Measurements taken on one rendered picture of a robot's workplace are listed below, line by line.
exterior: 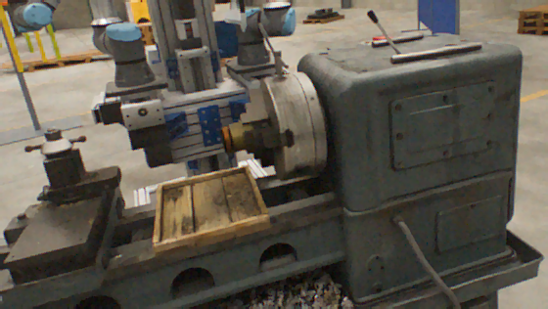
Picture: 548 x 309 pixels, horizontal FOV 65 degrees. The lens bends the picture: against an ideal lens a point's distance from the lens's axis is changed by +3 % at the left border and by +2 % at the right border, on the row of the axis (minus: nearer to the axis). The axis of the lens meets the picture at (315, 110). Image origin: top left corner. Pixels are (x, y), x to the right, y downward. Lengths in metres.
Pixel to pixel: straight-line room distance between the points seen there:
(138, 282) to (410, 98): 0.86
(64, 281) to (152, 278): 0.21
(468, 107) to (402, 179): 0.28
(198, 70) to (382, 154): 1.04
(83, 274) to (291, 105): 0.62
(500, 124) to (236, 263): 0.88
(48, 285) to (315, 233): 0.66
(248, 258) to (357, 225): 0.32
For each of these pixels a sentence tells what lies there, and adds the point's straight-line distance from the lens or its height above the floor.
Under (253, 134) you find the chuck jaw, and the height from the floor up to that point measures 1.10.
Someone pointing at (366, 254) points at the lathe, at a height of 0.71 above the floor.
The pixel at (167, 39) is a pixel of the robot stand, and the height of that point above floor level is 1.30.
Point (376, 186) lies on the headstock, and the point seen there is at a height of 0.93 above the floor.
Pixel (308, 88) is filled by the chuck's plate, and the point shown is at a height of 1.21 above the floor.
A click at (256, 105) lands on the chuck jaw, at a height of 1.15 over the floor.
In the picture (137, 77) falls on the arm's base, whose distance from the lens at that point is 1.78.
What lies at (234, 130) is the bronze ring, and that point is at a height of 1.11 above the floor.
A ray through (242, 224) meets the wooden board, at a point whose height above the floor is 0.90.
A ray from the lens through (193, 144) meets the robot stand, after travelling 1.88.
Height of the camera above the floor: 1.52
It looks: 18 degrees down
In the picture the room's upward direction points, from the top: 6 degrees counter-clockwise
